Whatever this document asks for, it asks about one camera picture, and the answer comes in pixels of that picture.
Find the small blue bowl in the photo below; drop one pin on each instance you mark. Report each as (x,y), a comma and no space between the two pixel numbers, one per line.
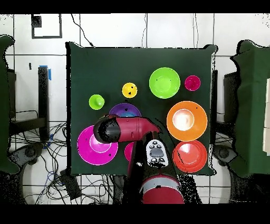
(127,115)

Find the large orange bowl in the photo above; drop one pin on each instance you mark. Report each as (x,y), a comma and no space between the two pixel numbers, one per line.
(199,126)

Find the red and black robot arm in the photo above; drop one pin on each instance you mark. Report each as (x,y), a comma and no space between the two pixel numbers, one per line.
(135,129)

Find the purple bowl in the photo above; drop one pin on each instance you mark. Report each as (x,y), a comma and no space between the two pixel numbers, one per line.
(117,109)

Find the yellow cup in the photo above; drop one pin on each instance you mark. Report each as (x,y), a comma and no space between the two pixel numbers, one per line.
(126,90)

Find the small red-pink bowl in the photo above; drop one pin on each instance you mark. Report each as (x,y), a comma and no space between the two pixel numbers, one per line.
(129,151)

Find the lime green bowl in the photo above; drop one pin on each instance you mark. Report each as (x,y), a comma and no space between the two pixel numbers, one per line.
(164,84)

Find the lime green cup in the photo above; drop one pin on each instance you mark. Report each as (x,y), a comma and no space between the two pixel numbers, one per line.
(96,102)

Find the dark green tablecloth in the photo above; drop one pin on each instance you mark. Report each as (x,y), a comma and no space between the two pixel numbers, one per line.
(105,67)

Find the large pink bowl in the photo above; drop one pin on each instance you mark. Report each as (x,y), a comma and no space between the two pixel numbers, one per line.
(88,154)

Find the red-pink cup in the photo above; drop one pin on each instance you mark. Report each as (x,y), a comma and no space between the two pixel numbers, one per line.
(192,83)

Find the red-orange bowl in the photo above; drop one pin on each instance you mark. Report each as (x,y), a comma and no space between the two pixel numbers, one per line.
(189,161)

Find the blue tape strip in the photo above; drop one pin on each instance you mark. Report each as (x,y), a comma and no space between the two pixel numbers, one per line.
(49,75)

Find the black floor box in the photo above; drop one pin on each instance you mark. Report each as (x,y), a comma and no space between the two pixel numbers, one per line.
(70,186)

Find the black chair base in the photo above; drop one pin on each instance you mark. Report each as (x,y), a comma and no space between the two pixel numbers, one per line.
(223,154)
(29,152)

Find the green cloth side table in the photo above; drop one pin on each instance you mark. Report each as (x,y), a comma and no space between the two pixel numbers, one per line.
(253,105)
(4,105)

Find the black metal frame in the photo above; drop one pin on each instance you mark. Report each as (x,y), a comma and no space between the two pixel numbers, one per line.
(231,95)
(43,95)

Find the black square floor frame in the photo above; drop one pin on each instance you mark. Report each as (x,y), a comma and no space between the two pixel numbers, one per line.
(36,21)

